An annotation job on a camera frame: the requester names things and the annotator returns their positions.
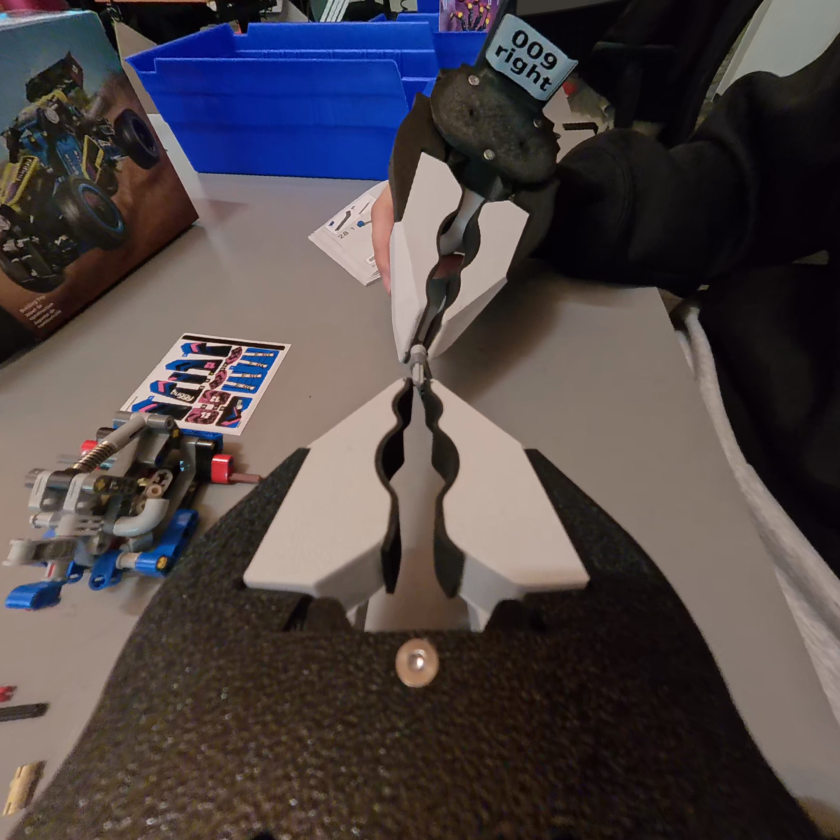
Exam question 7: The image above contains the toy buggy chassis assembly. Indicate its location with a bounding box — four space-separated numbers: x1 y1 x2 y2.
3 409 264 612

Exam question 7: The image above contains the blue and pink sticker sheet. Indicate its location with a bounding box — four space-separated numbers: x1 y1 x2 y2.
121 332 292 437

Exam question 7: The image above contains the open instruction manual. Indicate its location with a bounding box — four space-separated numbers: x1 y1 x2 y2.
308 180 390 287

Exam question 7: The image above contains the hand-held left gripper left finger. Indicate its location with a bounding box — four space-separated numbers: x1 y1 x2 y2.
243 377 413 597

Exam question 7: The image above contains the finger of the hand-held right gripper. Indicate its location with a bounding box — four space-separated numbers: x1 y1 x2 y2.
422 199 530 360
389 153 469 363

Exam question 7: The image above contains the black toy set box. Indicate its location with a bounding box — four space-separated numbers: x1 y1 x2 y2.
0 9 200 359

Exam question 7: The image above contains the colourful printed box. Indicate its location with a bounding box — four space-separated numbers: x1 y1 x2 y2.
437 0 507 34

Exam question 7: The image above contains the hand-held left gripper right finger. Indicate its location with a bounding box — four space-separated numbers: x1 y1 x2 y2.
420 379 591 597

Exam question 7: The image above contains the person's right hand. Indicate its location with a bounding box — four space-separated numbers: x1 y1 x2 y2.
369 184 399 294

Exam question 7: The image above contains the tan plastic pin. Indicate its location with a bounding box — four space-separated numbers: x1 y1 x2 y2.
0 760 47 812

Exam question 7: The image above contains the person's right forearm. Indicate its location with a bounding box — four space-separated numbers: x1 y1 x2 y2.
525 39 840 298

